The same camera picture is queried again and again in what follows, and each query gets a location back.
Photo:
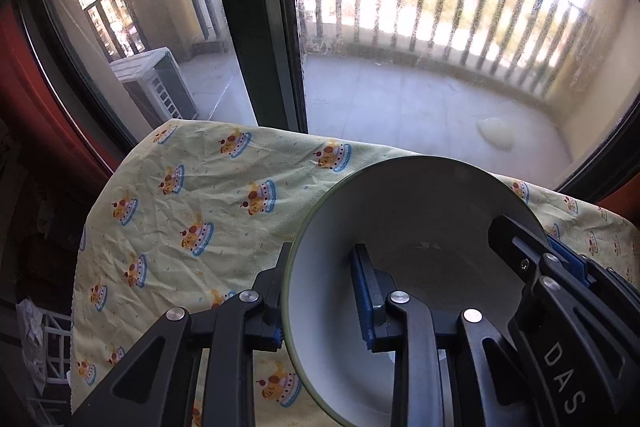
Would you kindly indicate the dark window frame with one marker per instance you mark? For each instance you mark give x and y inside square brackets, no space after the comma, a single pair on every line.
[260,7]

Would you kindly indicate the white air conditioner unit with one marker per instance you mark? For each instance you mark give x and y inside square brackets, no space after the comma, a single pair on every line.
[160,82]

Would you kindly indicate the red curtain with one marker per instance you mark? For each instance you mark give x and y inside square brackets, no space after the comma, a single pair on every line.
[45,97]

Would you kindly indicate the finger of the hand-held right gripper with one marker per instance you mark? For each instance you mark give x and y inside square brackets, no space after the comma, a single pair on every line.
[570,259]
[517,257]

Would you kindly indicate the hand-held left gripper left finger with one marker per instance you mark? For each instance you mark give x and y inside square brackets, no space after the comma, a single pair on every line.
[265,307]

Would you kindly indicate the yellow printed tablecloth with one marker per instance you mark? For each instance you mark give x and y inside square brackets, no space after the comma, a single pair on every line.
[200,167]

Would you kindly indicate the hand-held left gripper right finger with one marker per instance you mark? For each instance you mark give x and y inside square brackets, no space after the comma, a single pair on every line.
[367,302]

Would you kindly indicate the floral ceramic bowl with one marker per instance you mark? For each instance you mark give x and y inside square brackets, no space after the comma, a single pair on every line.
[425,207]

